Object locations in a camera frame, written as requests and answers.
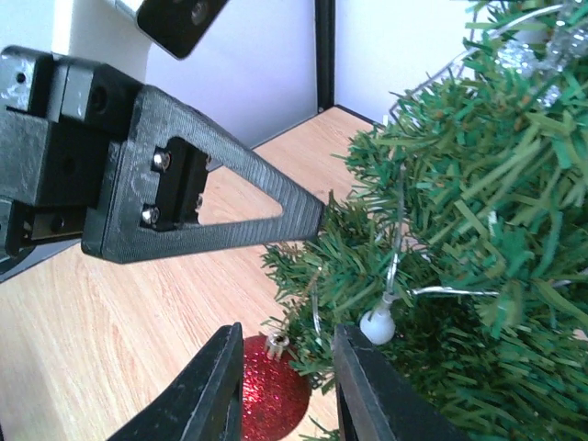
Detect fairy light string white beads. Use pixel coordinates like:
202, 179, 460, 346
346, 1, 587, 345

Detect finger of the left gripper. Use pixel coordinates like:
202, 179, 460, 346
81, 85, 324, 264

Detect red ball ornament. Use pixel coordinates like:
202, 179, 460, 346
241, 334, 311, 441

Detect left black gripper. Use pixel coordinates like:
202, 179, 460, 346
1, 45, 142, 273

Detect small green christmas tree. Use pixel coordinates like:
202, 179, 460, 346
264, 1, 587, 440

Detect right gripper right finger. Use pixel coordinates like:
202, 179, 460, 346
333, 324, 469, 441

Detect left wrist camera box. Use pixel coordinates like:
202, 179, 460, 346
136, 0, 229, 60

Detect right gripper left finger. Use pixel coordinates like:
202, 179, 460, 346
109, 322, 243, 441

